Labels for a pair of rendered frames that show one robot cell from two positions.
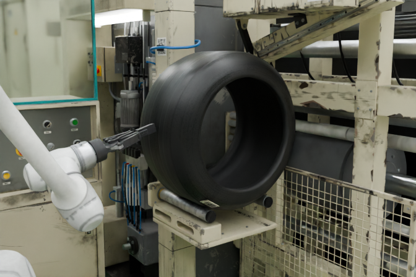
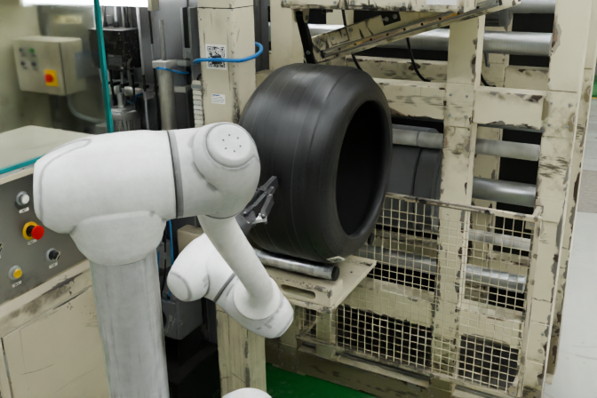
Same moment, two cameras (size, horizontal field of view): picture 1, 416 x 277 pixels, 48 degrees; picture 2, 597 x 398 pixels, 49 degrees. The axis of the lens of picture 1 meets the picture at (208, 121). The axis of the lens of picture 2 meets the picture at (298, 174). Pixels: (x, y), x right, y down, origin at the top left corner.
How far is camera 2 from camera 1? 0.92 m
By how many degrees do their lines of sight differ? 27
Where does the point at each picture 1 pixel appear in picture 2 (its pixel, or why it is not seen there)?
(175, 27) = (237, 30)
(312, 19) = (409, 16)
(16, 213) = (41, 322)
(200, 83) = (330, 119)
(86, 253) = not seen: hidden behind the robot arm
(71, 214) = (266, 322)
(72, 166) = not seen: hidden behind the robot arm
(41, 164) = (258, 275)
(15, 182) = (27, 278)
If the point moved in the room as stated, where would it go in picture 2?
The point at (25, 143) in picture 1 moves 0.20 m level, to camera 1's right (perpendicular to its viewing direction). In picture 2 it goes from (245, 255) to (337, 235)
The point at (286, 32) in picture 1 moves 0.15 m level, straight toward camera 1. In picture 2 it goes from (369, 28) to (387, 34)
